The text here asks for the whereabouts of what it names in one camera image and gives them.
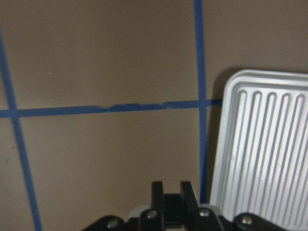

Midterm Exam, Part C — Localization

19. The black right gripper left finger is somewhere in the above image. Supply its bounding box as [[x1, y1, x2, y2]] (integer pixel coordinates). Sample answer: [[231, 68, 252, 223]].
[[138, 181, 165, 231]]

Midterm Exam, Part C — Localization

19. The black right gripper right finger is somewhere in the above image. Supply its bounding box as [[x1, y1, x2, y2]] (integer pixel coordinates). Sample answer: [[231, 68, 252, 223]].
[[180, 181, 224, 231]]

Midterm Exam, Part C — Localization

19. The silver ribbed metal tray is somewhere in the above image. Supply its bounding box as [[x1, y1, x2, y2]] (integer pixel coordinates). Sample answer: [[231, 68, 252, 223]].
[[210, 70, 308, 230]]

